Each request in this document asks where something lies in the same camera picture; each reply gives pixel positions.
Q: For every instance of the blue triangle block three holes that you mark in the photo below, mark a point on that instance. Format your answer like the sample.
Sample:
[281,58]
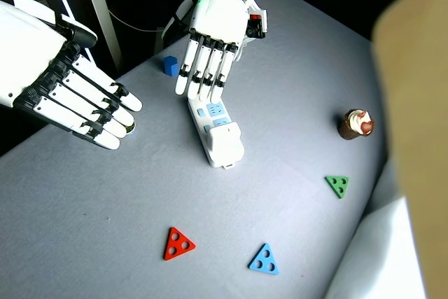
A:
[257,268]

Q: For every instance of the brown board panel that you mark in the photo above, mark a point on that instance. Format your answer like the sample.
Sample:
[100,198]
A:
[420,103]

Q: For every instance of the red triangle block three holes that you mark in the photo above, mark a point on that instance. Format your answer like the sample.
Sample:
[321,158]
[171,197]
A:
[168,241]

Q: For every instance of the small white cup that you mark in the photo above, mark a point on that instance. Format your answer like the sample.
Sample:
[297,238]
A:
[131,129]

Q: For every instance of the grey table cloth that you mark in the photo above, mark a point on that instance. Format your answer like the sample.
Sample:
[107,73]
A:
[105,190]

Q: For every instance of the green triangle block three holes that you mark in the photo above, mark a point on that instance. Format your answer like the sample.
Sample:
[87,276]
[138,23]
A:
[337,190]

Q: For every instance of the blue cube block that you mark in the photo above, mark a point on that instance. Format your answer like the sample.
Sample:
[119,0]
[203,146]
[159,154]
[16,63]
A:
[171,66]

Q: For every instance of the white power strip blue sockets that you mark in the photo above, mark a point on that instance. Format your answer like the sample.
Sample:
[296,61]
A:
[214,110]

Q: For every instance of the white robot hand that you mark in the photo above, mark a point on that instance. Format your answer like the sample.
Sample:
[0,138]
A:
[24,50]
[217,15]

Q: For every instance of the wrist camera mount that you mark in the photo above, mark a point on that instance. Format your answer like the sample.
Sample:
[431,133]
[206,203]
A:
[257,27]

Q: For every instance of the white background cloth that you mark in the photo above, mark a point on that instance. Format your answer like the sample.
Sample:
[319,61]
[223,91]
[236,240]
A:
[378,250]

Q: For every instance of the white charger block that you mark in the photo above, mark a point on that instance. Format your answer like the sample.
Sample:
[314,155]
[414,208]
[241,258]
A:
[225,141]

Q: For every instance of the white frame post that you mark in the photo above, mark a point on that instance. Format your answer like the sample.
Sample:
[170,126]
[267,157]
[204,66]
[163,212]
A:
[98,5]

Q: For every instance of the toy chocolate cupcake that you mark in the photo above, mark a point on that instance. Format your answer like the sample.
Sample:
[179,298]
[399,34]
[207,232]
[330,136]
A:
[355,124]

